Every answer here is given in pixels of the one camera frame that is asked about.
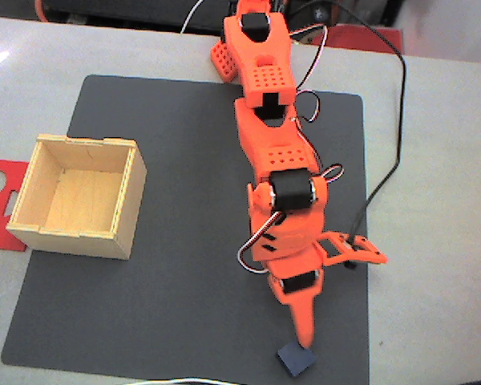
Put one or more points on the blue cube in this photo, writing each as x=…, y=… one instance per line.
x=296, y=361

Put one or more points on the wooden box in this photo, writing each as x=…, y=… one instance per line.
x=84, y=200

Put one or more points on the dark grey mat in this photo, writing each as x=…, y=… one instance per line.
x=184, y=260

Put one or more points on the red flat plate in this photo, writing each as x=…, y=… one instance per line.
x=364, y=40

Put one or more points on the red cutout sheet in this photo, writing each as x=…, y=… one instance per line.
x=0, y=236

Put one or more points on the black equipment behind table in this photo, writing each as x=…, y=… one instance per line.
x=116, y=10

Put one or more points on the orange camera mount bracket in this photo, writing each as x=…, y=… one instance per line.
x=369, y=254

